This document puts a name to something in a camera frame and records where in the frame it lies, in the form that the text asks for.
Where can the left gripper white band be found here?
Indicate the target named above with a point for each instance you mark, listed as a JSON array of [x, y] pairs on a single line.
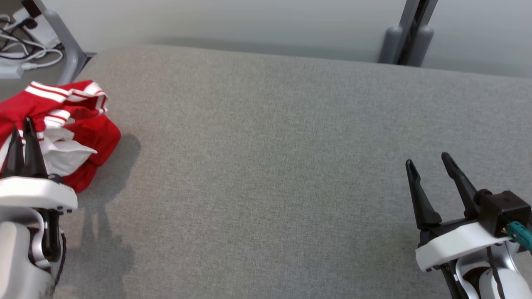
[[33, 193]]

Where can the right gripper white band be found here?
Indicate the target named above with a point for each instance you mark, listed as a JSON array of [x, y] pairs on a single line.
[[457, 245]]

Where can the red white basketball jersey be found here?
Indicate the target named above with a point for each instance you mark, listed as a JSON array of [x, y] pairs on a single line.
[[97, 137]]

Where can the white power adapter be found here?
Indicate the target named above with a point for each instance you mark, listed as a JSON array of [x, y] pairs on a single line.
[[10, 71]]

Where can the grey metal table leg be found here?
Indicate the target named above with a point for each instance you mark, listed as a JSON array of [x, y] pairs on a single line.
[[68, 45]]

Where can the white flat box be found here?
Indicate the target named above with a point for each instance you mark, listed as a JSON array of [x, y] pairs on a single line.
[[45, 35]]

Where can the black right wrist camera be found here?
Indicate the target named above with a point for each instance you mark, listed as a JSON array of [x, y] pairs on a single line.
[[505, 209]]

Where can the teal right camera connector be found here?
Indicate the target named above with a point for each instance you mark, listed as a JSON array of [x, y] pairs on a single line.
[[521, 234]]

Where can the grey cylinder post cap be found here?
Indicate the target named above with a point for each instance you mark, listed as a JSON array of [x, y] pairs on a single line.
[[423, 45], [390, 43]]

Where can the grey window frame post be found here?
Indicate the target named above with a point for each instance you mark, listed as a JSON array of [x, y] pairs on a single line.
[[415, 29]]

